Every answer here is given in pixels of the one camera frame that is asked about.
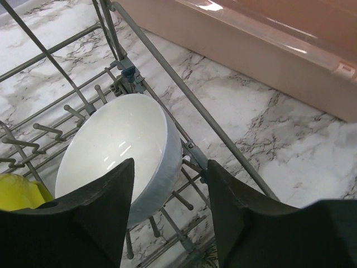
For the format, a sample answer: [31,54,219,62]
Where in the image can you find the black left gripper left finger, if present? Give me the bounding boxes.
[1,158,134,267]

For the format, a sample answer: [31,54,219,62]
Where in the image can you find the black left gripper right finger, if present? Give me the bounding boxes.
[206,160,356,267]

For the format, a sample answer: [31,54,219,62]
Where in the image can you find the grey wire dish rack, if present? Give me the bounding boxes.
[0,0,281,268]

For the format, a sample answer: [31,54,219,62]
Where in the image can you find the yellow green round bowl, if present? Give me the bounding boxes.
[0,174,54,211]

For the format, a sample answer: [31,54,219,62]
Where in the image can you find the pale blue white bowl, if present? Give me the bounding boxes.
[55,93,183,227]

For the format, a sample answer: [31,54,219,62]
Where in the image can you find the pink translucent plastic storage box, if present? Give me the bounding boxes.
[121,1,356,123]

